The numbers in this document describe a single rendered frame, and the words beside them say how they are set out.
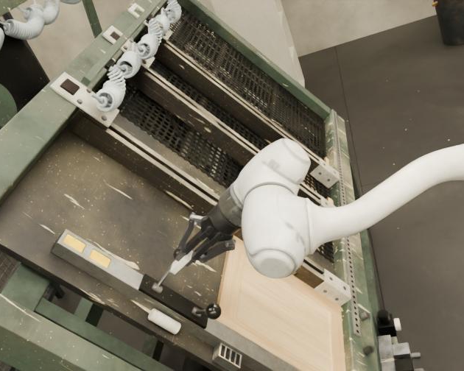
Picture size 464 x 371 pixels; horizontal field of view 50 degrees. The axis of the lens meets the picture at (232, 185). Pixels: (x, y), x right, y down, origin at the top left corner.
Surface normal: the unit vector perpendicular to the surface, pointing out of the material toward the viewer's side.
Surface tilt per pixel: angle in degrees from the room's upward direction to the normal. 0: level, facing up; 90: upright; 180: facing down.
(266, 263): 95
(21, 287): 58
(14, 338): 90
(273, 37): 90
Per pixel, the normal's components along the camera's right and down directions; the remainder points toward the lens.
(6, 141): 0.61, -0.61
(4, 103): 0.93, -0.22
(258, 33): -0.11, 0.57
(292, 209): 0.02, -0.74
